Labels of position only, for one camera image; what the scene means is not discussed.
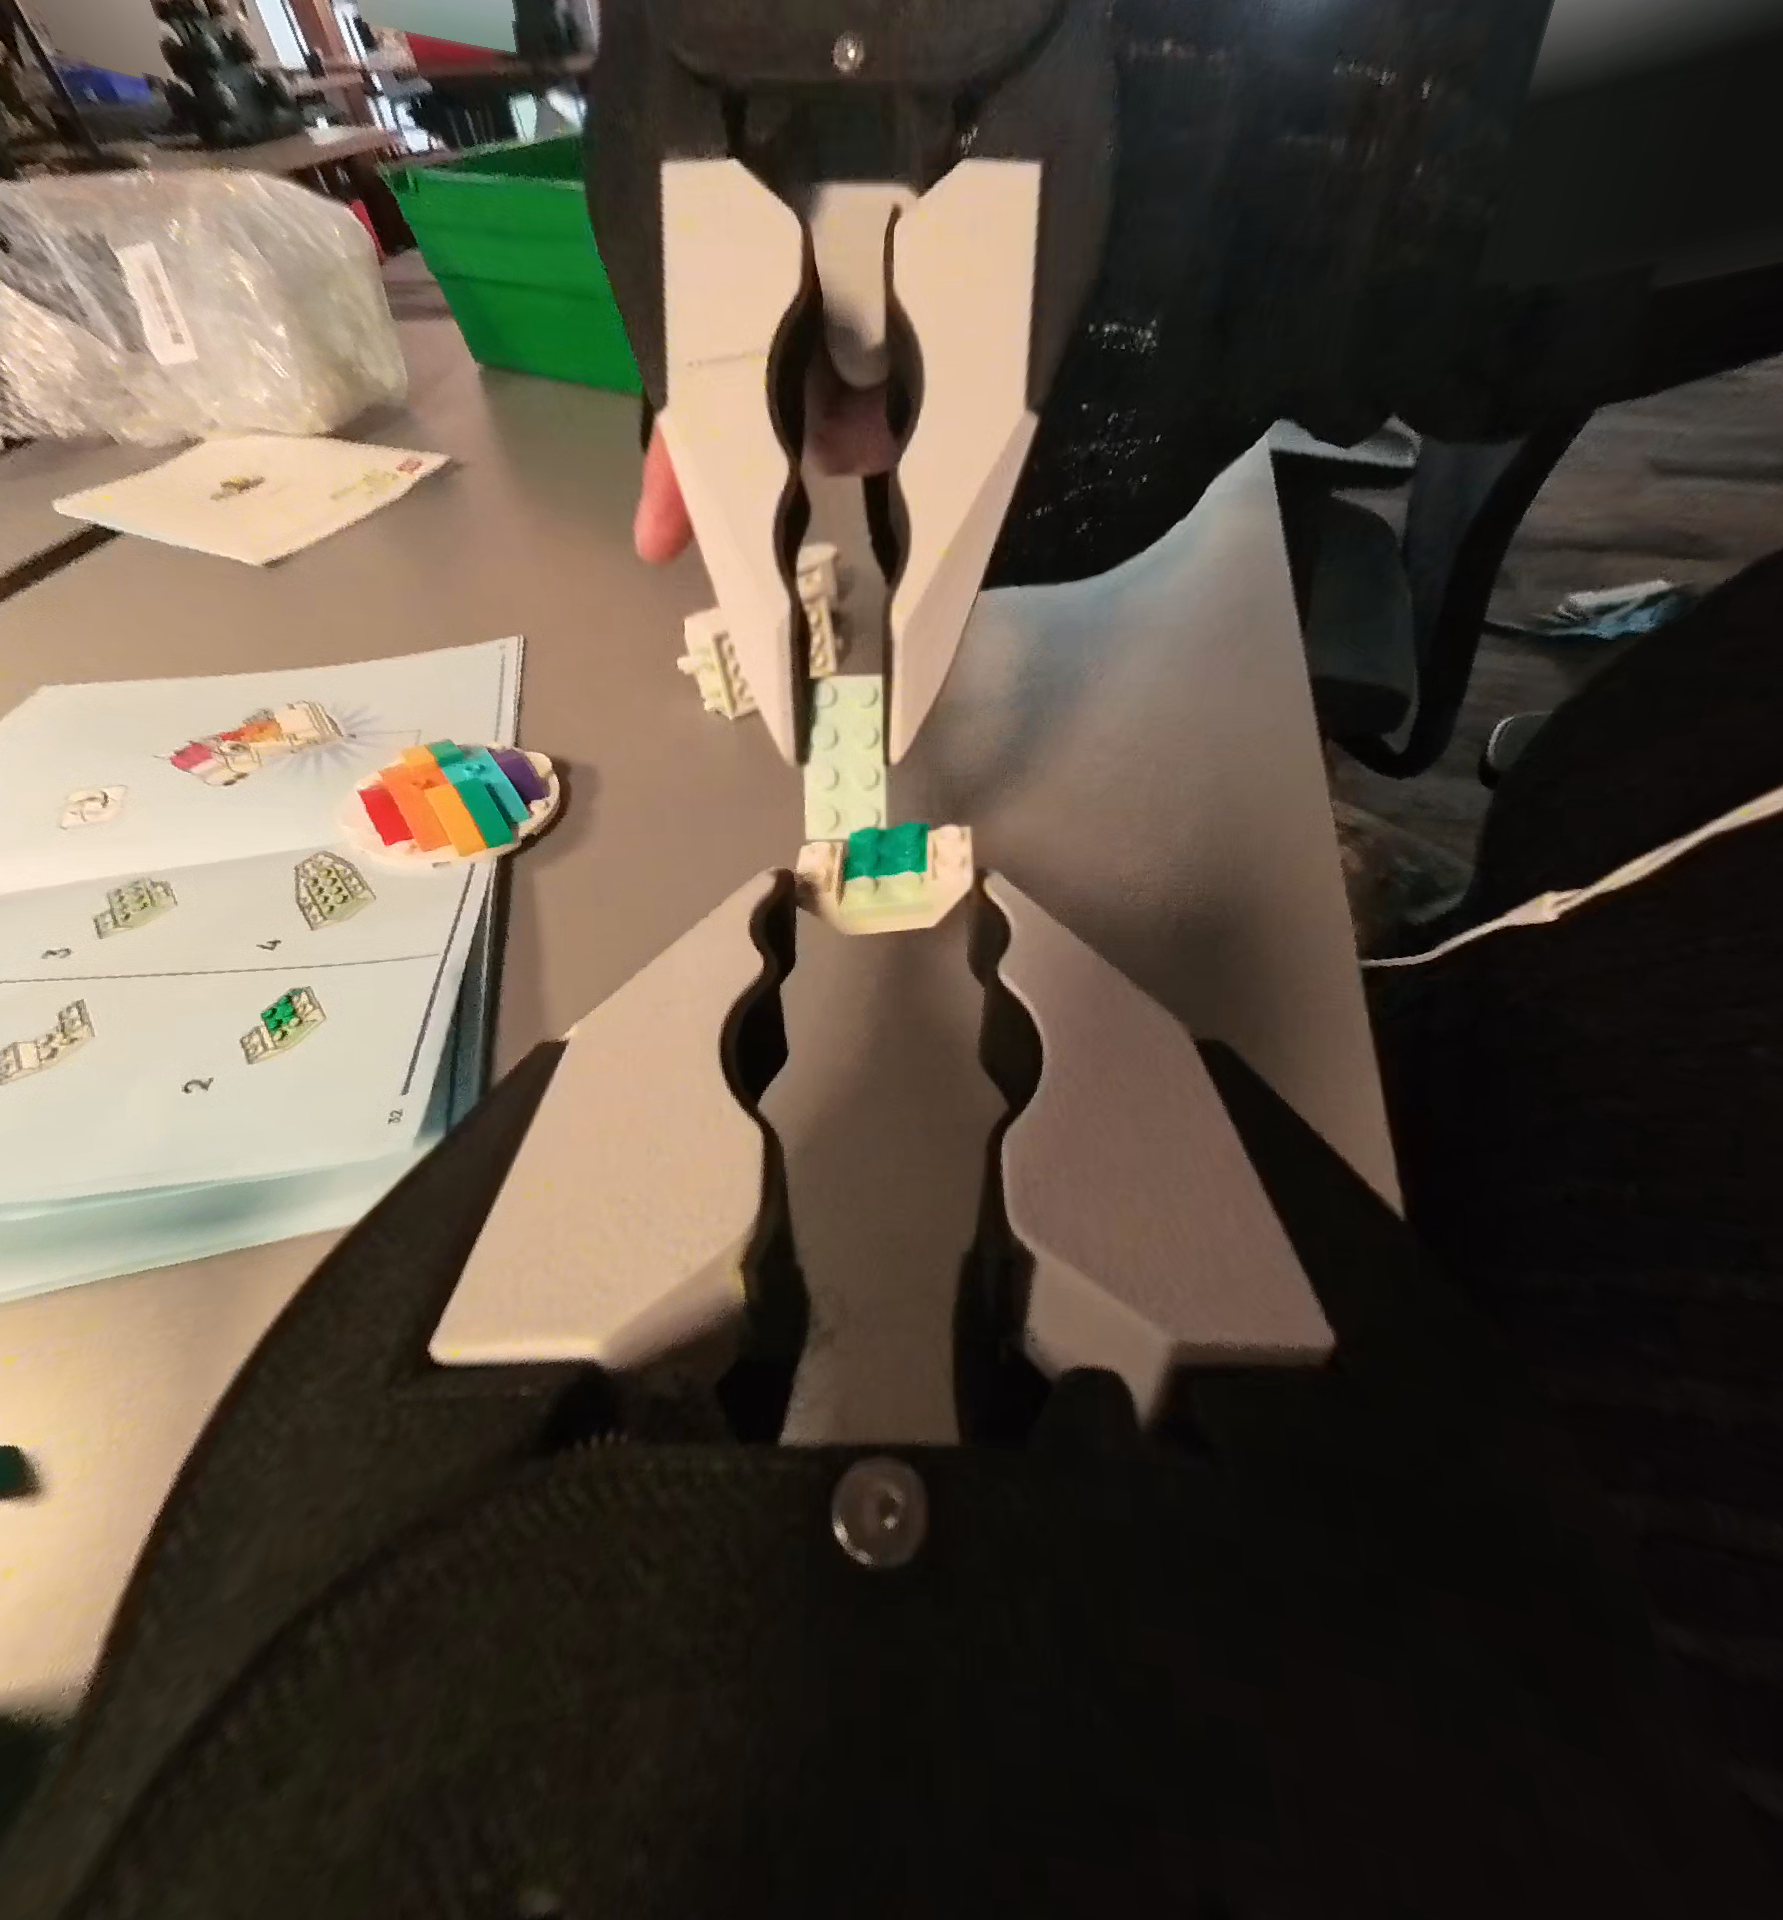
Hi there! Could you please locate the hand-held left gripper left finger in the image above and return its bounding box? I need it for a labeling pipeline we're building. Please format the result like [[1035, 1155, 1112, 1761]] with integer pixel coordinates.
[[425, 873, 803, 1370]]

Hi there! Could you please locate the green plastic bin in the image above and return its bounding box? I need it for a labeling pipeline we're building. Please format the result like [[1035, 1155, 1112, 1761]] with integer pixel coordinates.
[[381, 132, 645, 400]]

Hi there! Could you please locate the narrow light green lego plate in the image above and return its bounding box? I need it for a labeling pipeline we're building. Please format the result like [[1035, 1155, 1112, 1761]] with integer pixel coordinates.
[[803, 676, 896, 842]]

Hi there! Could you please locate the white lego bracket assembly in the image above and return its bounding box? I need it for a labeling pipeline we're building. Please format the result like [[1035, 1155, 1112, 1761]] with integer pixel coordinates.
[[675, 542, 847, 725]]

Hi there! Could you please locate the open lego instruction booklet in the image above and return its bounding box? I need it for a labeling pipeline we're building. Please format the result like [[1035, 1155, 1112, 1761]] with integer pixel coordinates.
[[0, 635, 525, 1325]]

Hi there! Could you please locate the white rounded lego piece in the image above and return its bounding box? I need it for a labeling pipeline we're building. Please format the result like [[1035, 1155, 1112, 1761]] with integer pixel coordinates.
[[793, 822, 980, 943]]

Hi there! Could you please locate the rainbow lego piece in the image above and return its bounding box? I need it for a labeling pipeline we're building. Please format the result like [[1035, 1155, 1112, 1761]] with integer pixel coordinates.
[[337, 734, 570, 873]]

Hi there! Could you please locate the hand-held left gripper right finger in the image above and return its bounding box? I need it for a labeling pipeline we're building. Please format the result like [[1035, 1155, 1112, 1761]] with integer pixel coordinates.
[[972, 873, 1339, 1416]]

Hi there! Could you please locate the clear bubble wrap bag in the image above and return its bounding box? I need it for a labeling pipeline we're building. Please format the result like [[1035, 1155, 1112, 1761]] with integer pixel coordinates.
[[0, 162, 412, 474]]

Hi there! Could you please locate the black office chair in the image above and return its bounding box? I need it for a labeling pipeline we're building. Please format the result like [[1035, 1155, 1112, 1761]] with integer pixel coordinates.
[[1272, 396, 1603, 782]]

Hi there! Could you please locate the closed lego instruction booklet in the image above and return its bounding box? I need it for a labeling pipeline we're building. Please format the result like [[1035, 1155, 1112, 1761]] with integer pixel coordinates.
[[52, 431, 451, 566]]

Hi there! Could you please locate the person's right hand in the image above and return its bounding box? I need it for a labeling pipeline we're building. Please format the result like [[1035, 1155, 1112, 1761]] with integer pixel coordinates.
[[634, 376, 896, 566]]

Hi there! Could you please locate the blue crumpled wrapper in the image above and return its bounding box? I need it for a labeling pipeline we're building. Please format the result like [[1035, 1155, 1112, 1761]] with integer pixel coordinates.
[[1529, 581, 1695, 645]]

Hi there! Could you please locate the white cable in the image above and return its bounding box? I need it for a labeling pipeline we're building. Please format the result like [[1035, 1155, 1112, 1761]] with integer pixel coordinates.
[[1358, 764, 1783, 962]]

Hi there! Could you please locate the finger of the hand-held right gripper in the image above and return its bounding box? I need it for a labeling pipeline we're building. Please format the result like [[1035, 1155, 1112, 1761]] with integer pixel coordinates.
[[659, 161, 822, 772], [864, 158, 1043, 764]]

